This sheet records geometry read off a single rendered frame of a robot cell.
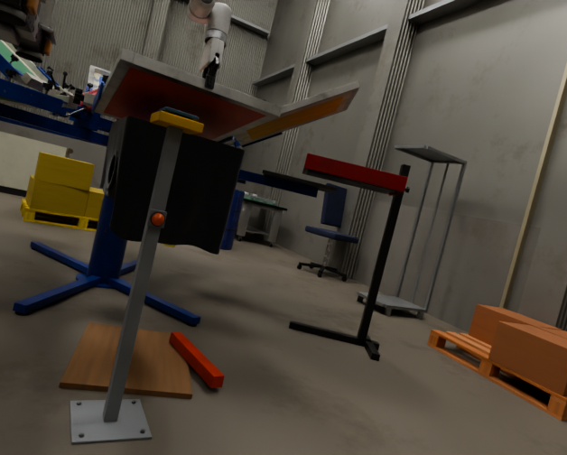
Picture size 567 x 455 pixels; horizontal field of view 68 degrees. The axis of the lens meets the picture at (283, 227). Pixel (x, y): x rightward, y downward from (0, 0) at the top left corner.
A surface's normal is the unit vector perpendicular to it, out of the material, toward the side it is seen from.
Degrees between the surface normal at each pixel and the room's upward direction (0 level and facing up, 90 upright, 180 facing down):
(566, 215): 90
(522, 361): 90
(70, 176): 90
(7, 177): 90
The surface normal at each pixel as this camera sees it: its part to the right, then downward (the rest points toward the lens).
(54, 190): 0.58, 0.18
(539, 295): -0.87, -0.18
